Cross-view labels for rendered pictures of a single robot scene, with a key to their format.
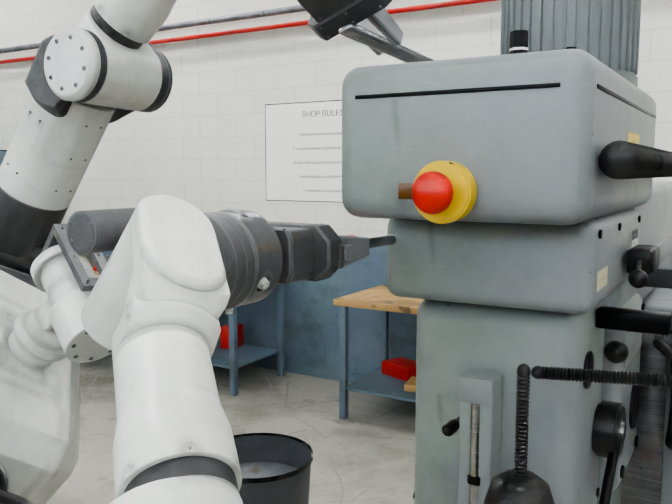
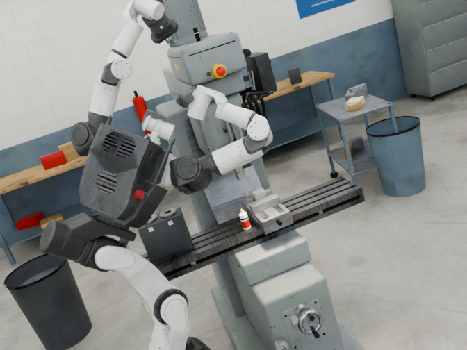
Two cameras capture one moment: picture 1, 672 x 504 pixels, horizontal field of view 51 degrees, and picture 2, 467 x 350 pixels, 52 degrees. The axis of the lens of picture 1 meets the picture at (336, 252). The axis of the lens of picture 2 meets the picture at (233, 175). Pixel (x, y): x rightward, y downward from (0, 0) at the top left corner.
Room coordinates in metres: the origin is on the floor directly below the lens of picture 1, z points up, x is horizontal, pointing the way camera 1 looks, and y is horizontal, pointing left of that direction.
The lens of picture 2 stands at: (-0.80, 1.28, 1.98)
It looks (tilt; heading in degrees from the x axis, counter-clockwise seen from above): 19 degrees down; 319
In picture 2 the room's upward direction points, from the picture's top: 17 degrees counter-clockwise
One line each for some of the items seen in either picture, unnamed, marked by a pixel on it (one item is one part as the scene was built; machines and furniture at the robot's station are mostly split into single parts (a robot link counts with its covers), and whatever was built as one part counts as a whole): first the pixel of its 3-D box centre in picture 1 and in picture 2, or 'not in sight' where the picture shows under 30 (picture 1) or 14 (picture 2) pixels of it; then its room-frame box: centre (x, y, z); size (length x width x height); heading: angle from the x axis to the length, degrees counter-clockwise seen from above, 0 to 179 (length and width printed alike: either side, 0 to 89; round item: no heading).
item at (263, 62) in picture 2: not in sight; (261, 72); (0.96, -0.66, 1.62); 0.20 x 0.09 x 0.21; 149
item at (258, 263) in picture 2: not in sight; (261, 243); (0.88, -0.22, 0.82); 0.50 x 0.35 x 0.12; 149
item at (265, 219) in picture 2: not in sight; (265, 207); (0.82, -0.26, 1.01); 0.35 x 0.15 x 0.11; 150
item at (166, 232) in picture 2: not in sight; (165, 232); (1.14, 0.14, 1.06); 0.22 x 0.12 x 0.20; 52
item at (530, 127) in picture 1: (519, 146); (203, 57); (0.89, -0.23, 1.81); 0.47 x 0.26 x 0.16; 149
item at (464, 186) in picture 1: (444, 192); (219, 71); (0.68, -0.10, 1.76); 0.06 x 0.02 x 0.06; 59
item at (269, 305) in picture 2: not in sight; (280, 301); (0.86, -0.21, 0.46); 0.81 x 0.32 x 0.60; 149
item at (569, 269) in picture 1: (523, 248); (210, 85); (0.91, -0.25, 1.68); 0.34 x 0.24 x 0.10; 149
